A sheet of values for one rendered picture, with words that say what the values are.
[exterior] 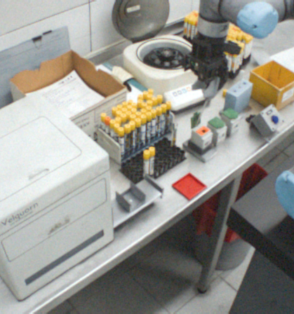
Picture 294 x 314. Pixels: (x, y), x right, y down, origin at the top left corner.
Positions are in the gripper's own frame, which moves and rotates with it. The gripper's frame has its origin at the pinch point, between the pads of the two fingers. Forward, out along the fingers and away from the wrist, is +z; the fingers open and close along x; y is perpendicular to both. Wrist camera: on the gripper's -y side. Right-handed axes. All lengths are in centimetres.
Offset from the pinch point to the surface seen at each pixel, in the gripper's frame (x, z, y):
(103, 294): -20, 108, 25
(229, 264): 10, 101, -24
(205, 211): -3, 65, -14
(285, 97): 5.6, 15.8, -36.5
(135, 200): 3.2, 16.5, 28.6
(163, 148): -6.1, 18.2, 9.5
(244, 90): -2.4, 10.7, -22.0
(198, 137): -0.2, 14.2, 2.3
